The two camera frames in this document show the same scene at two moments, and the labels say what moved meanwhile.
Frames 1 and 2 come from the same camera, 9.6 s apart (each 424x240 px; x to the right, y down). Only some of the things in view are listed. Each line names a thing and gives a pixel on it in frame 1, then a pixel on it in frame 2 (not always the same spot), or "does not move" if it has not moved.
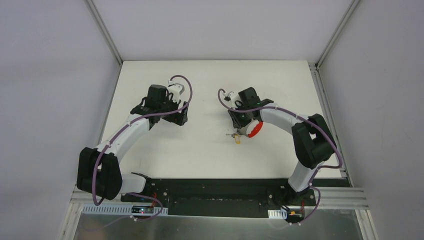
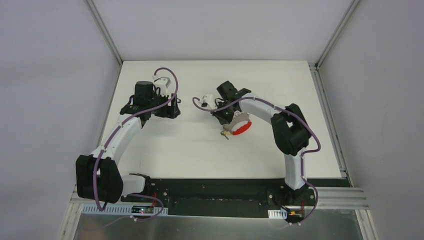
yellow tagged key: (236, 136) to (225, 133)
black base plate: (229, 198) does not move
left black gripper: (178, 114) to (168, 109)
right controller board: (295, 215) does not move
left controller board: (142, 209) does not move
